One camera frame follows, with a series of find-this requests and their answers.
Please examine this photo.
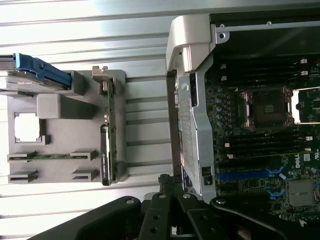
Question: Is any green motherboard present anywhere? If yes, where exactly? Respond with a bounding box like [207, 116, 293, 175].
[204, 57, 320, 226]

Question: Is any blue expansion slot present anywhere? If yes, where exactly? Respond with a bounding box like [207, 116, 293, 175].
[217, 169, 273, 182]

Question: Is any open black PC case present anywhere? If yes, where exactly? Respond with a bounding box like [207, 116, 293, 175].
[165, 13, 320, 233]

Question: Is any grey chipset heatsink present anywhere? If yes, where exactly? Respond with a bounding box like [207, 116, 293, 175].
[288, 181, 316, 207]

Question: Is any grey plastic parts rack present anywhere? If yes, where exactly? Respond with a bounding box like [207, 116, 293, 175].
[6, 69, 127, 185]

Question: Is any green RAM stick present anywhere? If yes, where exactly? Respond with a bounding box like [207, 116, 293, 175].
[11, 154, 91, 161]

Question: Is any CPU socket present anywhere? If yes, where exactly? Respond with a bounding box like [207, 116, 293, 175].
[239, 86, 293, 130]

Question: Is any metal socket cover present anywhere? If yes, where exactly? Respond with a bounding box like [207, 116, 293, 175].
[292, 86, 320, 125]

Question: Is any silver CPU chip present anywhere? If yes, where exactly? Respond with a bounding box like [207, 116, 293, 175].
[14, 113, 42, 142]

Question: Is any hard disk blue carrier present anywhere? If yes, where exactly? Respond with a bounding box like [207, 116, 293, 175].
[0, 52, 76, 92]

